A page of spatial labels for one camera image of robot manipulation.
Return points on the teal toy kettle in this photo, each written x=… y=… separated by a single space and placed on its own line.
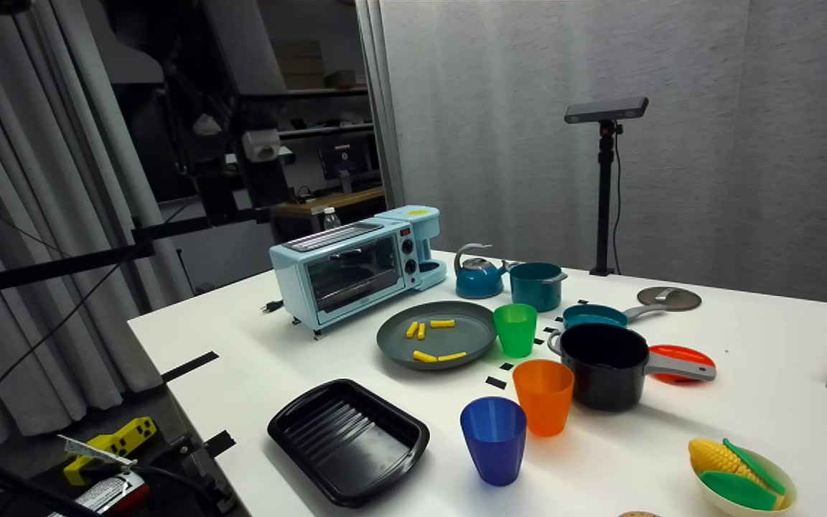
x=474 y=273

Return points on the grey round plate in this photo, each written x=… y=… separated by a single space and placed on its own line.
x=474 y=333

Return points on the light blue toy toaster oven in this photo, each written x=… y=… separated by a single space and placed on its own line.
x=343 y=271

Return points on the green plastic cup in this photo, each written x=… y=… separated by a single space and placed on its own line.
x=514 y=329

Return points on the small teal frying pan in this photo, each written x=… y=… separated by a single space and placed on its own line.
x=605 y=314

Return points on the orange plastic cup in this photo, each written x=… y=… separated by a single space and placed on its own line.
x=543 y=391

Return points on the blue plastic cup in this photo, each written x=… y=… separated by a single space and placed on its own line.
x=496 y=438

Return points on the black baking tray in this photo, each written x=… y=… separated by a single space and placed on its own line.
x=348 y=441

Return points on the grey metal pot lid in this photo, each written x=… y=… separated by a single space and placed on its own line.
x=669 y=299

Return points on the bowl with toy corn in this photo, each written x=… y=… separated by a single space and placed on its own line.
x=738 y=480

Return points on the teal pot with handles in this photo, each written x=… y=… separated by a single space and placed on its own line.
x=539 y=286

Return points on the black saucepan grey handle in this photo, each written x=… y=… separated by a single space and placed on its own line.
x=610 y=366

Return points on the black camera on stand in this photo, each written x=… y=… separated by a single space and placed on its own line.
x=610 y=119

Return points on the yellow handled tool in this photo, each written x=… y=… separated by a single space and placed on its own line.
x=104 y=449

